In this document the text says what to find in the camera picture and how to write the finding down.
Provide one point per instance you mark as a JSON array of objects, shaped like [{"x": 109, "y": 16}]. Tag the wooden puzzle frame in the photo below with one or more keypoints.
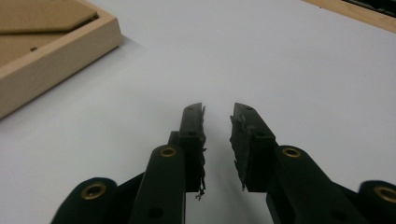
[{"x": 62, "y": 65}]

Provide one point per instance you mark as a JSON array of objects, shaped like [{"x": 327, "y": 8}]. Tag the white table mat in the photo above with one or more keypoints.
[{"x": 280, "y": 68}]

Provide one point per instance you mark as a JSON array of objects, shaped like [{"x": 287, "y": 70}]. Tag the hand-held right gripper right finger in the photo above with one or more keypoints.
[{"x": 295, "y": 180}]

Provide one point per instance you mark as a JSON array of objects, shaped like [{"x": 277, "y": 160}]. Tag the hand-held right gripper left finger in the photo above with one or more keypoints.
[{"x": 162, "y": 180}]

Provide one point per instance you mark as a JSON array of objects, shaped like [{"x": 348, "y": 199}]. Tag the large brown puzzle piece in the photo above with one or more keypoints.
[{"x": 40, "y": 15}]

